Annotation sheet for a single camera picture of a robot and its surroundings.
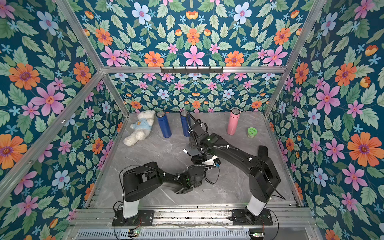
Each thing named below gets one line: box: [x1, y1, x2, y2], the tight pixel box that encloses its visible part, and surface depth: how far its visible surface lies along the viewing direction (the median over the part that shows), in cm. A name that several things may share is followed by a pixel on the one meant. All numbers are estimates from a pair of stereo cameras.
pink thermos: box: [226, 108, 242, 136], surface depth 97 cm
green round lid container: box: [247, 127, 258, 139], surface depth 106 cm
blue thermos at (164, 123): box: [156, 110, 172, 138], surface depth 99 cm
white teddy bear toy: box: [123, 110, 156, 146], surface depth 104 cm
